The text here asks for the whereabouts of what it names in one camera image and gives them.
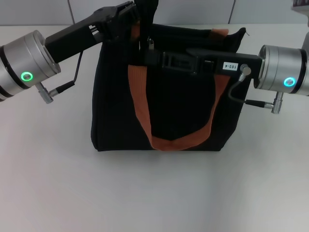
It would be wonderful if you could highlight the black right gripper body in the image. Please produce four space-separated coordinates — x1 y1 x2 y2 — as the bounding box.
185 48 263 82

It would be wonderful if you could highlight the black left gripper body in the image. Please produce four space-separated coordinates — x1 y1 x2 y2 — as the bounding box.
44 6 122 64

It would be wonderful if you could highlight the black bag with brown handles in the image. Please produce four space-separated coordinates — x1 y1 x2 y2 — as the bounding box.
91 0 251 152

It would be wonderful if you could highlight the left gripper cable with plug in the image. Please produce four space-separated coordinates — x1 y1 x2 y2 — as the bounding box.
36 49 84 105

